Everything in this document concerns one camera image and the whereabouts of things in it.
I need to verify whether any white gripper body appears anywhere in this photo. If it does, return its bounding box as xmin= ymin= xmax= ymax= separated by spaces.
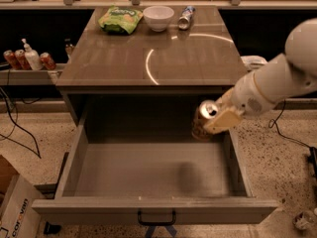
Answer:
xmin=230 ymin=72 xmax=276 ymax=116

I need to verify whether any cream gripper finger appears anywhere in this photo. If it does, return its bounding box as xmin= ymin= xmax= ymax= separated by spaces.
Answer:
xmin=203 ymin=108 xmax=242 ymax=135
xmin=216 ymin=87 xmax=234 ymax=107

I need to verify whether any orange soda can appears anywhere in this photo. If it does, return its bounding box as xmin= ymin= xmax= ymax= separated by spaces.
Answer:
xmin=191 ymin=100 xmax=219 ymax=141

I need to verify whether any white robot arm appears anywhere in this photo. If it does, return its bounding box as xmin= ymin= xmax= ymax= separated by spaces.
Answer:
xmin=203 ymin=19 xmax=317 ymax=135

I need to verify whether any grey cabinet counter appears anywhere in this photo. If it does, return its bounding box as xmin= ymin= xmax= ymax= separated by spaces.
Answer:
xmin=56 ymin=5 xmax=247 ymax=122

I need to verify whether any blue silver can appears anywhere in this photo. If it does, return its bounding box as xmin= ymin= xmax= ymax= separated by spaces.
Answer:
xmin=177 ymin=6 xmax=195 ymax=30

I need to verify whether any open grey top drawer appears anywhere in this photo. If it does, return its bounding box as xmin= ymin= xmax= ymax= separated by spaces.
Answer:
xmin=33 ymin=96 xmax=277 ymax=225

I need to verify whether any red can right of bottle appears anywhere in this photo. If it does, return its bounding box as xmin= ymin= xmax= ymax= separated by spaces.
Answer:
xmin=40 ymin=53 xmax=56 ymax=70

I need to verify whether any red can far left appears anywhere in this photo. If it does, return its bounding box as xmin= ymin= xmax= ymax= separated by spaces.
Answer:
xmin=3 ymin=50 xmax=21 ymax=69

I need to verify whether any white folded cloth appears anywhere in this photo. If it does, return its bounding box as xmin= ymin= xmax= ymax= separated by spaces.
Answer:
xmin=241 ymin=56 xmax=267 ymax=71

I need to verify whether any white bowl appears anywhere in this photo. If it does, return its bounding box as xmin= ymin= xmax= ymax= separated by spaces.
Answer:
xmin=143 ymin=6 xmax=174 ymax=32

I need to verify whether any crumpled clear plastic cup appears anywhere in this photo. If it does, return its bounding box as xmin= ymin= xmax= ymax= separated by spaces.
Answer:
xmin=292 ymin=210 xmax=317 ymax=231

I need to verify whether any green chip bag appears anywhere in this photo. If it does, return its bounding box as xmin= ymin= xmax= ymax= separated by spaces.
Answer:
xmin=98 ymin=6 xmax=143 ymax=35

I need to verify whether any small dark glass bottle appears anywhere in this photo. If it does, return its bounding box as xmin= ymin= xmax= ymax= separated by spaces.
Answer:
xmin=64 ymin=39 xmax=74 ymax=58

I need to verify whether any white soap pump bottle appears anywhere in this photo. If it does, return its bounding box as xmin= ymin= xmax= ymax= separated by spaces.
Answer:
xmin=22 ymin=39 xmax=43 ymax=70

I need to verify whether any small black floor object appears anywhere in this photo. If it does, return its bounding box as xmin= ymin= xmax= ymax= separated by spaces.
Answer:
xmin=44 ymin=222 xmax=61 ymax=235

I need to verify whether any grey side shelf left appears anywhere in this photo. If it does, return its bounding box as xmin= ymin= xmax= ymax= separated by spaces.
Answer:
xmin=0 ymin=63 xmax=65 ymax=86

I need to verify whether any cardboard box with print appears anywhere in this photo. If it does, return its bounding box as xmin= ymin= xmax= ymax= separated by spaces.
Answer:
xmin=0 ymin=156 xmax=43 ymax=238

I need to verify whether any black floor cable right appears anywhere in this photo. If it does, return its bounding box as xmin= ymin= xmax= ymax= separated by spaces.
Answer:
xmin=267 ymin=99 xmax=317 ymax=171

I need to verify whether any black floor cable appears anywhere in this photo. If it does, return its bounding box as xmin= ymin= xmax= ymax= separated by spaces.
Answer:
xmin=0 ymin=86 xmax=43 ymax=160
xmin=267 ymin=99 xmax=317 ymax=171

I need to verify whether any black drawer handle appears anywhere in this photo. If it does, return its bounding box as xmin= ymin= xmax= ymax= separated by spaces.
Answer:
xmin=137 ymin=210 xmax=176 ymax=226

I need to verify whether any black floor cable left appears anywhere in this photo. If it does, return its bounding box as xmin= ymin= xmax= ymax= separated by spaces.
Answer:
xmin=0 ymin=86 xmax=43 ymax=160

